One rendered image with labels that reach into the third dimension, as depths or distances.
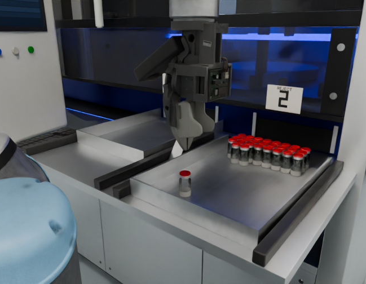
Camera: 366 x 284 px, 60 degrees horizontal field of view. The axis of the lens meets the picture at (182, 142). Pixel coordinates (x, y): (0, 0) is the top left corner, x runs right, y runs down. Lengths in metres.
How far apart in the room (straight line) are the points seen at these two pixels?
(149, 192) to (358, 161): 0.46
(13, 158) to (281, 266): 0.37
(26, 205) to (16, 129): 0.91
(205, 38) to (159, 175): 0.30
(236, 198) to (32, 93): 0.88
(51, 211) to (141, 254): 1.07
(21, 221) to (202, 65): 0.32
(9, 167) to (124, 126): 0.63
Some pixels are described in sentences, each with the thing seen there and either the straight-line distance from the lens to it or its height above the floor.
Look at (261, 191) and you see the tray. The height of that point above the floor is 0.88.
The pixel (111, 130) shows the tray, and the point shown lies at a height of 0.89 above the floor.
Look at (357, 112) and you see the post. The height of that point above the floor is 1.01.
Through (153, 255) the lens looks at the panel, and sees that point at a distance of 1.32.
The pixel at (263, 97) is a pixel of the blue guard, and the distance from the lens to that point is 0.82.
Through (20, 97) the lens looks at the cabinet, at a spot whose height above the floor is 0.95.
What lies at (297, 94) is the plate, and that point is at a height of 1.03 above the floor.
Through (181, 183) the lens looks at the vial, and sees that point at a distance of 0.58.
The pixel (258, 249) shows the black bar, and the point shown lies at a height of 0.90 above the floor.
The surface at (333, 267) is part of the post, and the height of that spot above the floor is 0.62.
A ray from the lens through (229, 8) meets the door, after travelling 0.87.
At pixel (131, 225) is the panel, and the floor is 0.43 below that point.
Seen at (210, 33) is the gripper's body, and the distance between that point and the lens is 0.48.
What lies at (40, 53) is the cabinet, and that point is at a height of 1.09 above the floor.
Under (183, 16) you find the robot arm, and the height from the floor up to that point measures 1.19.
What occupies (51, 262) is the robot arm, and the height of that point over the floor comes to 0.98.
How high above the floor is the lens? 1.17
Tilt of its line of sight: 19 degrees down
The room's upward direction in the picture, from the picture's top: straight up
